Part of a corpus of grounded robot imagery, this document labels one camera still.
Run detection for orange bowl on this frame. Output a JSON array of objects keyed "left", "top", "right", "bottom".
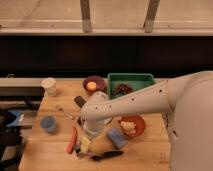
[{"left": 119, "top": 115, "right": 146, "bottom": 138}]

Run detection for blue plastic cup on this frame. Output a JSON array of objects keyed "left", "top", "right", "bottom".
[{"left": 40, "top": 116, "right": 56, "bottom": 133}]

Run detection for yellow round fruit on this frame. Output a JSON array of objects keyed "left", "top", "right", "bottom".
[{"left": 86, "top": 82, "right": 97, "bottom": 91}]

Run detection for orange carrot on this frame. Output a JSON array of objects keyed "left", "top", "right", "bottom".
[{"left": 66, "top": 126, "right": 77, "bottom": 154}]

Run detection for metal spoon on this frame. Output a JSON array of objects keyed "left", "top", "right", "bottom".
[{"left": 56, "top": 106, "right": 75, "bottom": 120}]

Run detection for green plastic bin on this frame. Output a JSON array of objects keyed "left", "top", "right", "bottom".
[{"left": 107, "top": 73, "right": 155, "bottom": 99}]

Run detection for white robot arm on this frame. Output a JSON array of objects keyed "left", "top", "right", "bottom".
[{"left": 80, "top": 71, "right": 213, "bottom": 171}]

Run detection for white plastic cup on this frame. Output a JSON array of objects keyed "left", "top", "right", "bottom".
[{"left": 41, "top": 77, "right": 57, "bottom": 96}]

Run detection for small metal cup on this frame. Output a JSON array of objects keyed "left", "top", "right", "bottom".
[{"left": 77, "top": 116, "right": 83, "bottom": 127}]

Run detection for black rectangular block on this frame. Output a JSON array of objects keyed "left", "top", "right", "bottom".
[{"left": 74, "top": 96, "right": 86, "bottom": 108}]

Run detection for yellow food in bowl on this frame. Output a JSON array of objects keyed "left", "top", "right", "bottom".
[{"left": 121, "top": 121, "right": 136, "bottom": 134}]

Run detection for dark red grapes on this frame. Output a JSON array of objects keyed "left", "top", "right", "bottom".
[{"left": 111, "top": 83, "right": 133, "bottom": 95}]

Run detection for maroon bowl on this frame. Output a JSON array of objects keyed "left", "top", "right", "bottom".
[{"left": 82, "top": 75, "right": 106, "bottom": 94}]

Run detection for black chair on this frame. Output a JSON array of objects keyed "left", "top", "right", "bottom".
[{"left": 0, "top": 108, "right": 23, "bottom": 171}]

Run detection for blue sponge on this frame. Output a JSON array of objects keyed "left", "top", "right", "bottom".
[{"left": 106, "top": 128, "right": 127, "bottom": 149}]

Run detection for black handled brush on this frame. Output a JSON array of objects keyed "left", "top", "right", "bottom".
[{"left": 74, "top": 141, "right": 124, "bottom": 163}]

